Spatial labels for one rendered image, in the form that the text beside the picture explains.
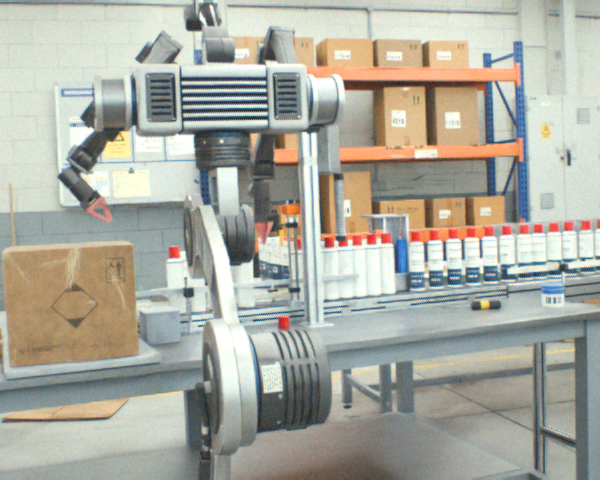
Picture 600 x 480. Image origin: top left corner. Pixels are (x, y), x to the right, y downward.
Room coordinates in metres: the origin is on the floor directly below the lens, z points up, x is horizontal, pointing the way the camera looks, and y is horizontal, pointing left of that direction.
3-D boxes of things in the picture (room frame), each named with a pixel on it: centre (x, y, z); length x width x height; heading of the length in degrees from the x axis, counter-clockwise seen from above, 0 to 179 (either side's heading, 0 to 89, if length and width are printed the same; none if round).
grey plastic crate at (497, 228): (4.34, -1.44, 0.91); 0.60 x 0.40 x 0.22; 109
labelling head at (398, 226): (2.69, -0.30, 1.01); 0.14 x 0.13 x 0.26; 112
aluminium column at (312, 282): (2.33, -0.03, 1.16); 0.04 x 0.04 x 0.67; 22
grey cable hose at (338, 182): (2.42, -0.13, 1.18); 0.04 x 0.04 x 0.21
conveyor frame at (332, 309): (2.45, 0.06, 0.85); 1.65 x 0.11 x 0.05; 112
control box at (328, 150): (2.41, -0.07, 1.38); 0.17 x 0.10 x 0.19; 167
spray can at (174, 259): (2.32, 0.38, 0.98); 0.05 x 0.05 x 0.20
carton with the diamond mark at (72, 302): (1.92, 0.58, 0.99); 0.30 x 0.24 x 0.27; 107
